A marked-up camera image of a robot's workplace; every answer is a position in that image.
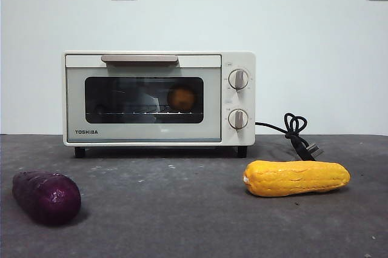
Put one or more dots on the white toaster oven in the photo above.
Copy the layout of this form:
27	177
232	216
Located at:
239	100

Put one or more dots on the brown potato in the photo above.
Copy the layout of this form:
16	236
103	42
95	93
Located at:
181	98

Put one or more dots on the purple sweet potato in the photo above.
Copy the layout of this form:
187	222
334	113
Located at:
48	199

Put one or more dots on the yellow corn cob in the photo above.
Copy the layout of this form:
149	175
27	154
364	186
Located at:
297	179

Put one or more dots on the beige oven knob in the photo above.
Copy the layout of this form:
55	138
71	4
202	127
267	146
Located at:
239	80
238	118

